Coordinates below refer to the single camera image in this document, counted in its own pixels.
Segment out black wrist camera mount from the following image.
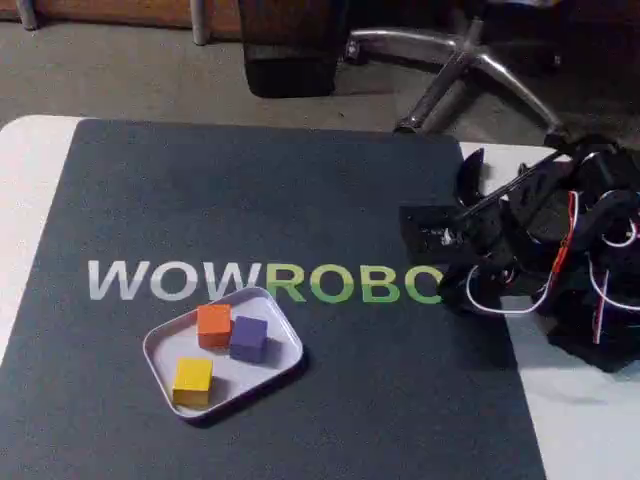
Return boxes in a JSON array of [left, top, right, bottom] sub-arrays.
[[398, 203, 481, 267]]

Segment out red white striped servo wire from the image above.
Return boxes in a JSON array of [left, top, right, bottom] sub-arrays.
[[585, 257, 640, 347]]

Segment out brown wooden furniture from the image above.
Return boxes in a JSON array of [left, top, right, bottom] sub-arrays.
[[0, 0, 244, 42]]

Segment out black mat with WOWROBO print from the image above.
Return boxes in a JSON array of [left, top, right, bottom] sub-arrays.
[[0, 118, 549, 480]]

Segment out grey metal furniture leg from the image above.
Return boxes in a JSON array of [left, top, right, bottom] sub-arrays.
[[191, 0, 212, 45], [17, 0, 39, 30]]

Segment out black camera cable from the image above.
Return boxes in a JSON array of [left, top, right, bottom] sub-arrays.
[[452, 149, 562, 222]]

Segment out white metal tray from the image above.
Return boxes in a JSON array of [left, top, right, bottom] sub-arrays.
[[142, 287, 305, 427]]

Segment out black table clamp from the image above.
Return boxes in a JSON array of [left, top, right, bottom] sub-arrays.
[[452, 148, 504, 211]]

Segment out dark bin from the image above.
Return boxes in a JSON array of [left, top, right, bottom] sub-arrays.
[[238, 0, 350, 99]]

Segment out yellow wooden block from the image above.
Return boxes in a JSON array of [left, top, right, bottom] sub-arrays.
[[172, 357, 215, 406]]

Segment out purple wooden block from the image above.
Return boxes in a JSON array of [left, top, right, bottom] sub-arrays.
[[229, 315, 270, 364]]

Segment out orange wooden block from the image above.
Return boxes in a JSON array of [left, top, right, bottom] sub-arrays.
[[196, 303, 234, 350]]

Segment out white looped wire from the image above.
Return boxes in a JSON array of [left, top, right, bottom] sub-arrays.
[[464, 263, 552, 317]]

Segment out chrome office chair base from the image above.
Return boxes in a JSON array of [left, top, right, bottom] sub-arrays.
[[344, 14, 571, 139]]

